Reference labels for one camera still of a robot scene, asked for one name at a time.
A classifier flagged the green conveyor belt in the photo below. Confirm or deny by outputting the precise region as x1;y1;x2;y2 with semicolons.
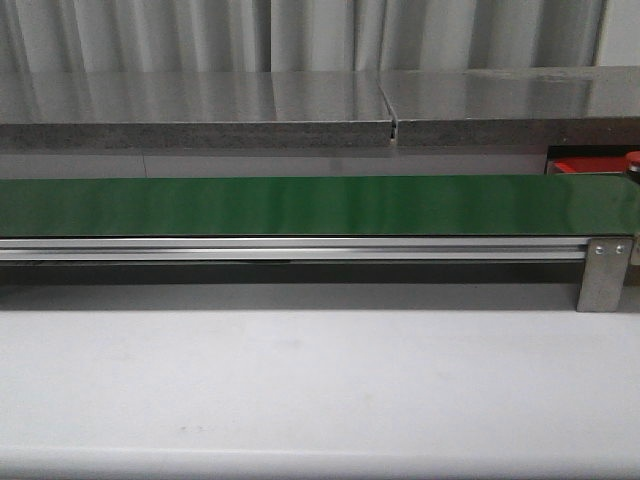
1;175;639;238

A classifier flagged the red mushroom push button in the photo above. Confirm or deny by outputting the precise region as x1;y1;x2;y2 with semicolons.
625;151;640;184

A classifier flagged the steel counter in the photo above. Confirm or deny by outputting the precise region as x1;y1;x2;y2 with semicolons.
1;72;394;151
379;66;639;147

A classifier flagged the left steel counter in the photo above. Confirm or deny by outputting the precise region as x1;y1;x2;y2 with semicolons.
1;72;394;151

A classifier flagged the right steel counter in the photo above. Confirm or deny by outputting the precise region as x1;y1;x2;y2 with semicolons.
379;66;639;147

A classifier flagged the steel conveyor support bracket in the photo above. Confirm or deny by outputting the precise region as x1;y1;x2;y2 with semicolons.
576;237;633;313

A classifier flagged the red plastic bin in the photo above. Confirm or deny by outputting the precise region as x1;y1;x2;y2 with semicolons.
546;156;629;175

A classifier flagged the grey pleated curtain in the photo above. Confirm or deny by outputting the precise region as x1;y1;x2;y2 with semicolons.
1;1;606;73

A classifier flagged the aluminium conveyor side rail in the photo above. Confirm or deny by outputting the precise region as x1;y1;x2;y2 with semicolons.
1;237;589;261

